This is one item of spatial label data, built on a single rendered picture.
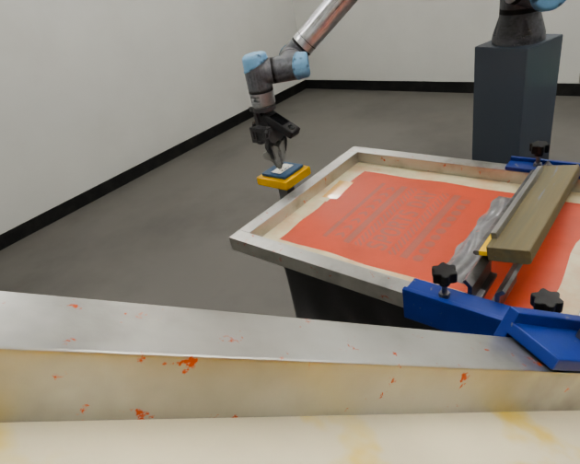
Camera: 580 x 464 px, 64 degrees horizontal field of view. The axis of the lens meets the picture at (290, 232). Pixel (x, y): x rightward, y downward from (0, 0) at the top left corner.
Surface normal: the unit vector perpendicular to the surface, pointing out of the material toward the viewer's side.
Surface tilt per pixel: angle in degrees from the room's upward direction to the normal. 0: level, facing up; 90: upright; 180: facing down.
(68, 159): 90
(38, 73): 90
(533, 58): 90
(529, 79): 90
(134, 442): 32
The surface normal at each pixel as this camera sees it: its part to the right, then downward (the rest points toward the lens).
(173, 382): 0.35, 0.44
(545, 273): -0.18, -0.84
